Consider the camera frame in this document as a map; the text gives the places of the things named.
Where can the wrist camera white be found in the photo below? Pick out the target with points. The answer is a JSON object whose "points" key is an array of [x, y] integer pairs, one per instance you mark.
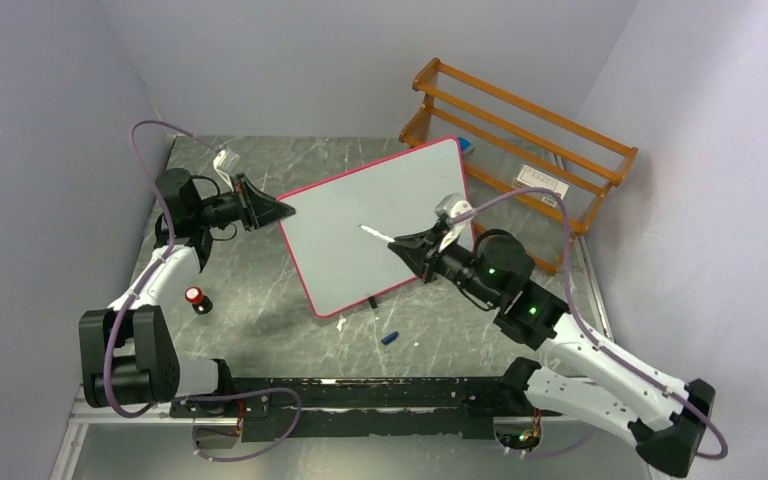
{"points": [[224, 164], [451, 209]]}

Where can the whiteboard with pink frame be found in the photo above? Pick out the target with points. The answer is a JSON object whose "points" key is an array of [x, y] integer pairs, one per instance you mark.
{"points": [[339, 265]]}

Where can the blue eraser on shelf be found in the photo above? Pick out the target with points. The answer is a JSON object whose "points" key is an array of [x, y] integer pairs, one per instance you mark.
{"points": [[466, 147]]}

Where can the orange wooden shelf rack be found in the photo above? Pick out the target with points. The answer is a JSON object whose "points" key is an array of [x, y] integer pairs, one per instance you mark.
{"points": [[509, 131]]}

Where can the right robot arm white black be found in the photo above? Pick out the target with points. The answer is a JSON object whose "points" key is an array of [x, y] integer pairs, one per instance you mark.
{"points": [[579, 372]]}

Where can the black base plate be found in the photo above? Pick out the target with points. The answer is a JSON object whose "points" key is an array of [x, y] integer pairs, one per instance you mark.
{"points": [[342, 408]]}

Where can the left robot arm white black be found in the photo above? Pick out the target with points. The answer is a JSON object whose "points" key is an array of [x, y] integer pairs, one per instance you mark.
{"points": [[127, 353]]}

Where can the blue marker cap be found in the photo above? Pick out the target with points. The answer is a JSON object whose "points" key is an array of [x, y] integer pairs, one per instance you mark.
{"points": [[388, 339]]}

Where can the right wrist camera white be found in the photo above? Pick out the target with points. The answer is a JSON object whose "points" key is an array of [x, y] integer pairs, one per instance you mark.
{"points": [[451, 209]]}

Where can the blue whiteboard marker pen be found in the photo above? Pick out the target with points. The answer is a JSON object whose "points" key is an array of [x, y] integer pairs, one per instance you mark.
{"points": [[376, 233]]}

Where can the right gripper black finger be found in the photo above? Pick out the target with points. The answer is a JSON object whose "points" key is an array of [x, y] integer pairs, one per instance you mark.
{"points": [[424, 238], [413, 253]]}

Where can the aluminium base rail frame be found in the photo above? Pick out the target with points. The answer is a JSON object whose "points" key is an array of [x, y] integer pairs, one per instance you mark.
{"points": [[137, 443]]}

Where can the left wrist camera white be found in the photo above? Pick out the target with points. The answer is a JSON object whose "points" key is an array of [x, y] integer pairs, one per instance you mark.
{"points": [[224, 164]]}

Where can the white labelled box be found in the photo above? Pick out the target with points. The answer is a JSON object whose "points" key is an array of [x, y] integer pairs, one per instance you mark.
{"points": [[529, 176]]}

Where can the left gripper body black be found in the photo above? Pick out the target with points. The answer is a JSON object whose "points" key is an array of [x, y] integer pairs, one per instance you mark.
{"points": [[224, 209]]}

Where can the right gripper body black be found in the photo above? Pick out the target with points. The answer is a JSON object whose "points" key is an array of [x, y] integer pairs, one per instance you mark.
{"points": [[444, 261]]}

